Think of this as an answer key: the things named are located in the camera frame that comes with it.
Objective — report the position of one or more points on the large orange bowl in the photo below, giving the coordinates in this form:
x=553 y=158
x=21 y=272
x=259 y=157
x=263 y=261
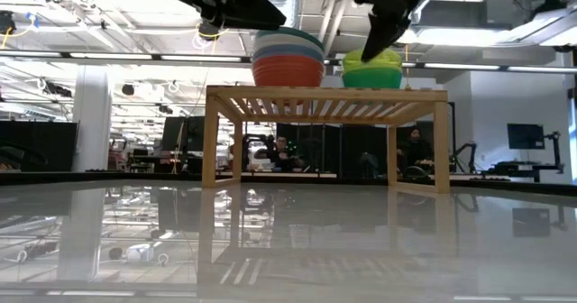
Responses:
x=288 y=73

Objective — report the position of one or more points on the wooden slatted shelf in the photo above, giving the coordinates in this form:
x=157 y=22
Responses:
x=324 y=93

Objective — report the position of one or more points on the background office desk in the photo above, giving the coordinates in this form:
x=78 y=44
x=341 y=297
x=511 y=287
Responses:
x=523 y=167

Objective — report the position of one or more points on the dark wall monitor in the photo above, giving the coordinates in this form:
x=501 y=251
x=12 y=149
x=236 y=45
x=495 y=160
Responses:
x=525 y=136

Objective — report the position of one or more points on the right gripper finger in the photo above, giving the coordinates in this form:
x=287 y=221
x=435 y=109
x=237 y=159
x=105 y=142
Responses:
x=385 y=19

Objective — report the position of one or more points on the black background robot arm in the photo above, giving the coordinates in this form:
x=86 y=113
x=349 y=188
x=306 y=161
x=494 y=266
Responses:
x=472 y=156

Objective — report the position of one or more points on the black room partition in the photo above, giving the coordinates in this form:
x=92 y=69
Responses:
x=40 y=145
x=351 y=145

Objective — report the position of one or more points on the large white bowl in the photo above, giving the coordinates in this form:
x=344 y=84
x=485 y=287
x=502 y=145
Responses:
x=279 y=39

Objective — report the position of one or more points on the black ceiling camera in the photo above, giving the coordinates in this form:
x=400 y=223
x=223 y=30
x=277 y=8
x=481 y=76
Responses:
x=209 y=33

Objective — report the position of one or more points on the cyan translucent plastic bowl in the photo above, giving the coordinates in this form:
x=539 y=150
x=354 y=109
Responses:
x=372 y=78

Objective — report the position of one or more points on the large grey-blue bowl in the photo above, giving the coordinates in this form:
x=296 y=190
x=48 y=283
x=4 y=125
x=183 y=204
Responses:
x=288 y=50

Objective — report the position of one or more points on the green translucent plastic bowl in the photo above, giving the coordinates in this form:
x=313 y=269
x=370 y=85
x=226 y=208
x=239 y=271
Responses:
x=390 y=65

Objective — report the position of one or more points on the large dark teal bowl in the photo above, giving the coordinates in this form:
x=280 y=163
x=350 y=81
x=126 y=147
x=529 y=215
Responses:
x=304 y=34

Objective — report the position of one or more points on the white room pillar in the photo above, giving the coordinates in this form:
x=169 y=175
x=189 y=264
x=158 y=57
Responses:
x=92 y=122

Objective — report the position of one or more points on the linear ceiling light rail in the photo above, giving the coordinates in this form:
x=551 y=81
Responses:
x=198 y=58

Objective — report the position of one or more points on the person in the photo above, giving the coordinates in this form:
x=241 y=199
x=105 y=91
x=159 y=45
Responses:
x=283 y=152
x=414 y=152

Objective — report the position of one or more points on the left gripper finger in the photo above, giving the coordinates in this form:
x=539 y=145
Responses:
x=252 y=16

